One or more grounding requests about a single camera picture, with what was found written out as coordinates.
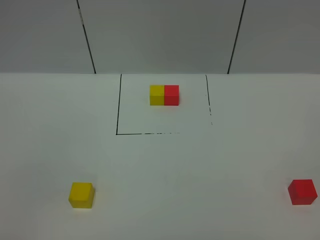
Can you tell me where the red template block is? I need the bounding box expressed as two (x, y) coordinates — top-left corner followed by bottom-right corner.
(164, 85), (180, 106)

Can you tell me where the yellow template block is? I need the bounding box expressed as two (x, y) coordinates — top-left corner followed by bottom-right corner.
(149, 85), (165, 106)

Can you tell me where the loose red block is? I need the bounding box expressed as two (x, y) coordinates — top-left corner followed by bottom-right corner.
(287, 179), (318, 205)

